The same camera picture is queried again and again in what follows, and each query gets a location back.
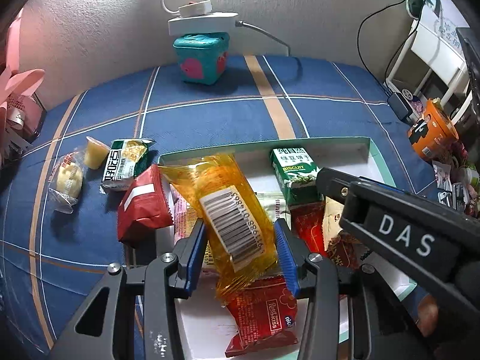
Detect pink flower bouquet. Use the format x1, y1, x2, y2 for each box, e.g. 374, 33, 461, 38
1, 13, 47, 164

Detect white gooseneck lamp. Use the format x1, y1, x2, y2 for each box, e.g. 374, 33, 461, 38
160, 0, 213, 19

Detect green white cracker packet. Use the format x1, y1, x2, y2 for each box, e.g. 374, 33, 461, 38
101, 138, 155, 192

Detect orange instant noodle cup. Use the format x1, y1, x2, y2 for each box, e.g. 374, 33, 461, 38
408, 97, 459, 162

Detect white power strip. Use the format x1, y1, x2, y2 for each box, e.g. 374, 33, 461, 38
168, 12, 239, 37

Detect black power adapter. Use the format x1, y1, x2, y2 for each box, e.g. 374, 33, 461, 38
387, 92, 413, 125

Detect dark red snack packet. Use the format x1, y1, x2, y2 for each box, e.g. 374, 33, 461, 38
117, 164, 173, 245

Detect pink snack packet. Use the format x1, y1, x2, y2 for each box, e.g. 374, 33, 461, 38
168, 184, 198, 243

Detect teal box with pink hearts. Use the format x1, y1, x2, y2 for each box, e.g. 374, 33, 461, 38
173, 33, 230, 86

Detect yellow jelly cup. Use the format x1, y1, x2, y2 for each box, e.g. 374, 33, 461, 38
84, 136, 110, 170

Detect white shelf rack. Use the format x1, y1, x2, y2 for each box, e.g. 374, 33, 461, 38
384, 0, 471, 123

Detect white brown snack packet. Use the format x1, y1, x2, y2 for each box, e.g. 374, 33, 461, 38
321, 197, 360, 254

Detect wrapped white mooncake pastry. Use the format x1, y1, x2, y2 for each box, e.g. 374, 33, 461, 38
47, 149, 85, 214

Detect white teal storage box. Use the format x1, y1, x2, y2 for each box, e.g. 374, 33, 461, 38
160, 137, 416, 359

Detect blue plaid tablecloth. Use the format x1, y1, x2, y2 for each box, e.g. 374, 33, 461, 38
1, 55, 436, 359

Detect black cable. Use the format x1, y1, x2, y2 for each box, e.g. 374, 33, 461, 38
355, 0, 438, 95

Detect green biscuit packet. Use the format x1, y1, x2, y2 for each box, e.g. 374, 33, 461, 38
270, 147, 321, 207

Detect yellow transparent snack bag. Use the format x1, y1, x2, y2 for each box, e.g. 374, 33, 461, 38
160, 154, 278, 304

